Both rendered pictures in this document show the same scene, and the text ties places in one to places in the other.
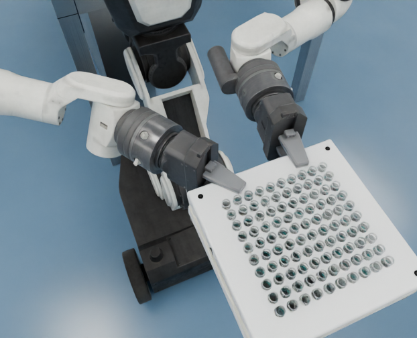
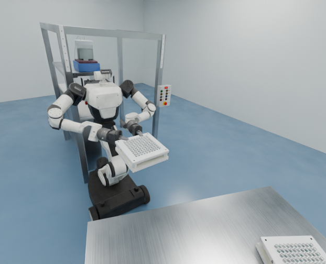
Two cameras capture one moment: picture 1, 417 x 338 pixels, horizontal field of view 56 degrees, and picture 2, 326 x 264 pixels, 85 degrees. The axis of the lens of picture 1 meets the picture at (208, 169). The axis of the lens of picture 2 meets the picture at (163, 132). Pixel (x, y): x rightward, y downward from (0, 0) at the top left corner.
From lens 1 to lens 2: 0.71 m
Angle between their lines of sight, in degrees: 30
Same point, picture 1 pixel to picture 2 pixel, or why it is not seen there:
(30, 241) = (46, 214)
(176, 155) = (112, 133)
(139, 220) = (95, 196)
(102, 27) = (85, 131)
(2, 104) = (68, 126)
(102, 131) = (93, 133)
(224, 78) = (123, 124)
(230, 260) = (125, 150)
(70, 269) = (64, 222)
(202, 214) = (118, 144)
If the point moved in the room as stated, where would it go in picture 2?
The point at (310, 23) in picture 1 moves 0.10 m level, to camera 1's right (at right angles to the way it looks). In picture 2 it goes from (144, 115) to (155, 115)
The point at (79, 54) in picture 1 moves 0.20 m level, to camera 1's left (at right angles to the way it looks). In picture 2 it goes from (78, 136) to (57, 137)
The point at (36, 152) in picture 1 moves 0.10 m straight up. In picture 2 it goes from (52, 182) to (50, 175)
